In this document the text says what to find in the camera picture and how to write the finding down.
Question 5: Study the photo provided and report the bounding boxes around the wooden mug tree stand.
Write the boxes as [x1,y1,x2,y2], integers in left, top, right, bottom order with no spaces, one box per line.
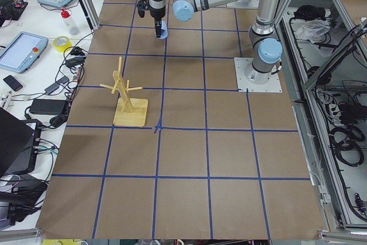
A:
[100,57,149,127]

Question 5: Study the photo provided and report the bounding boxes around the yellow tape roll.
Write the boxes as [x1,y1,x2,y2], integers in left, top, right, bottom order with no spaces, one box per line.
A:
[53,36,72,52]

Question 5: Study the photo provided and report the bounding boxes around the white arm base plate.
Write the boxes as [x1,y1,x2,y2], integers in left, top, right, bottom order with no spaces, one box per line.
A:
[234,57,282,93]

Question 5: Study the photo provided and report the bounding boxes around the light blue plastic cup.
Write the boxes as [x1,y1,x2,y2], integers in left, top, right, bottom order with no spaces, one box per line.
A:
[159,21,168,40]

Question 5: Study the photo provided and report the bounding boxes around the red capped squeeze bottle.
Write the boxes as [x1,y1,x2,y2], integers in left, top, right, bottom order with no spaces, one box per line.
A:
[61,8,80,36]

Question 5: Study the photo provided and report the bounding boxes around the lower teach pendant tablet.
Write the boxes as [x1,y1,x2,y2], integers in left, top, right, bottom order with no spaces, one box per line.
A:
[1,32,49,73]

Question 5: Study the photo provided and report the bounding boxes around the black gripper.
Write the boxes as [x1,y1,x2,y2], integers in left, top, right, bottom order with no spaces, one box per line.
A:
[136,0,165,38]

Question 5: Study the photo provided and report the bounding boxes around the black smartphone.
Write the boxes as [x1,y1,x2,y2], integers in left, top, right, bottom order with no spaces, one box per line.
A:
[3,75,23,91]

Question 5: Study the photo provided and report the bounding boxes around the black laptop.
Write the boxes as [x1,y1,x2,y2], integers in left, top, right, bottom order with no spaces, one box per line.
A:
[1,109,41,176]

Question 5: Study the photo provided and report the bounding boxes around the black power adapter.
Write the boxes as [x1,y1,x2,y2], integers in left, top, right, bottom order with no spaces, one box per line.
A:
[29,99,68,115]

